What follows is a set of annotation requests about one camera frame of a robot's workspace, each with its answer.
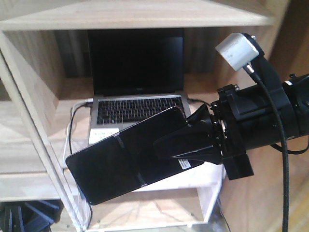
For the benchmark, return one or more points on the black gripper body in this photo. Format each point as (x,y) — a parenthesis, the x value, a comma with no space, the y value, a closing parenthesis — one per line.
(249,123)

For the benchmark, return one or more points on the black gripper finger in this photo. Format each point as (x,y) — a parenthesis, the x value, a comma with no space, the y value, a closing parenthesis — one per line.
(191,142)
(200,115)

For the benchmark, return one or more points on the black folding smartphone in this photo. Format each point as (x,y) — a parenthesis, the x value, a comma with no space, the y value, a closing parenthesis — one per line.
(127,161)

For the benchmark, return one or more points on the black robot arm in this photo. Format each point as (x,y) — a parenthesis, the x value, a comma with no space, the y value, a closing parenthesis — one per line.
(292,101)

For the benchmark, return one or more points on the silver laptop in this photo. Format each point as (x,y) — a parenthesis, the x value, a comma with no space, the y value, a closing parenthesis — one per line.
(136,74)

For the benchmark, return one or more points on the white paper label left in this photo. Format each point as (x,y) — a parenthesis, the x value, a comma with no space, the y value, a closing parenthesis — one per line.
(98,134)

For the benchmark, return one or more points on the light wooden shelf unit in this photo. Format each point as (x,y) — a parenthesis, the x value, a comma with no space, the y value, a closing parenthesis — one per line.
(31,55)

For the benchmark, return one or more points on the black triangular device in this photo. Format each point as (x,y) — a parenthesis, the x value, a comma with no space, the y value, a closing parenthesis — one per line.
(29,216)

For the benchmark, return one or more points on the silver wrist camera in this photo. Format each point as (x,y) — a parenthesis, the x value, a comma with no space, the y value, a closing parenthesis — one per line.
(238,49)

